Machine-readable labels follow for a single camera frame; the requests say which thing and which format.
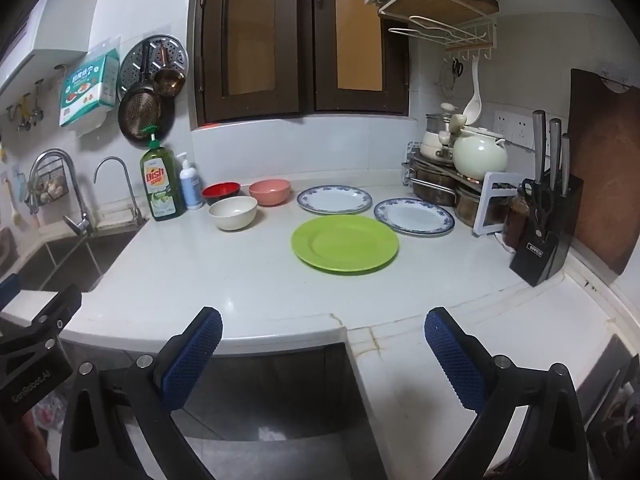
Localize red black bowl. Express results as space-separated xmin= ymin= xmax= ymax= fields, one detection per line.
xmin=202 ymin=182 xmax=241 ymax=205

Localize white bowl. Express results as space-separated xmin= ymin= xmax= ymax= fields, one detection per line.
xmin=208 ymin=196 xmax=258 ymax=232

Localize pink bowl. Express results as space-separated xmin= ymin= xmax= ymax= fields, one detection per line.
xmin=248 ymin=179 xmax=291 ymax=207

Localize green plate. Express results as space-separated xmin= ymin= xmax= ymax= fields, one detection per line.
xmin=291 ymin=214 xmax=399 ymax=274

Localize blue floral plate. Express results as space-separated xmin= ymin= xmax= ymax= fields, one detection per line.
xmin=374 ymin=197 xmax=454 ymax=237
xmin=296 ymin=185 xmax=372 ymax=216

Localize kitchen sink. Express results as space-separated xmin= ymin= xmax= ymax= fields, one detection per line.
xmin=1 ymin=228 xmax=139 ymax=292

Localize chrome kitchen faucet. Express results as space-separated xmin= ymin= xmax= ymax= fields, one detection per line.
xmin=25 ymin=148 xmax=94 ymax=236

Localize green dish soap bottle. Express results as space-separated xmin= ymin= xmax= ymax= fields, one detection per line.
xmin=140 ymin=125 xmax=186 ymax=221

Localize white blue pump bottle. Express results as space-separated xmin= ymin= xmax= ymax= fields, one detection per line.
xmin=177 ymin=152 xmax=204 ymax=210

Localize dark frying pan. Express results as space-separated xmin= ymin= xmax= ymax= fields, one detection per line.
xmin=118 ymin=39 xmax=175 ymax=148

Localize brown sauce jar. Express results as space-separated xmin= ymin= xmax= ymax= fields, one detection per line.
xmin=502 ymin=194 xmax=529 ymax=249

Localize black knife block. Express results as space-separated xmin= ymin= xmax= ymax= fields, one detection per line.
xmin=510 ymin=110 xmax=584 ymax=287

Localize copper small pot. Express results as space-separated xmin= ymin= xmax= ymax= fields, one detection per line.
xmin=153 ymin=44 xmax=186 ymax=98

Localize steel pot right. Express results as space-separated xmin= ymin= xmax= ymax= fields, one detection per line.
xmin=454 ymin=185 xmax=506 ymax=228

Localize steel pot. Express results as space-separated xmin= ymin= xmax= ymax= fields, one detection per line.
xmin=404 ymin=162 xmax=457 ymax=207
xmin=454 ymin=185 xmax=506 ymax=228

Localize round steel steamer tray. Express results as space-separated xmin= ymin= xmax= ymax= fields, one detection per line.
xmin=117 ymin=35 xmax=189 ymax=100

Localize steel pot left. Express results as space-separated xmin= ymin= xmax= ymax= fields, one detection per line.
xmin=404 ymin=162 xmax=457 ymax=207

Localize metal pot rack shelf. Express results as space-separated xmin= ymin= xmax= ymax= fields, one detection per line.
xmin=400 ymin=140 xmax=526 ymax=238

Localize cream ceramic teapot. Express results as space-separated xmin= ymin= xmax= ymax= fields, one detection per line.
xmin=452 ymin=128 xmax=508 ymax=181

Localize cream pot with glass lid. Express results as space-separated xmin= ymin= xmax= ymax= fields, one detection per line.
xmin=420 ymin=102 xmax=466 ymax=166

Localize wooden cutting board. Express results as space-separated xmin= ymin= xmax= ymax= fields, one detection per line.
xmin=568 ymin=68 xmax=639 ymax=275

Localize white ladle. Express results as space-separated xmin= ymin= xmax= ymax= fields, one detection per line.
xmin=462 ymin=56 xmax=483 ymax=126

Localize wire sponge basket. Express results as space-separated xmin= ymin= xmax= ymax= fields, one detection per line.
xmin=32 ymin=164 xmax=68 ymax=206

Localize wall power socket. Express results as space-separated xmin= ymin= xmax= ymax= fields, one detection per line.
xmin=494 ymin=110 xmax=534 ymax=150

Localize dark wooden window frame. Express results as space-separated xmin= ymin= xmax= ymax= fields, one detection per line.
xmin=189 ymin=0 xmax=409 ymax=127

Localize black scissors on wall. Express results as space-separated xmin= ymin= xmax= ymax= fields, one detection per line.
xmin=451 ymin=58 xmax=464 ymax=79

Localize hanging wall rack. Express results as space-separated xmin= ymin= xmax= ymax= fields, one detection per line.
xmin=376 ymin=0 xmax=500 ymax=61

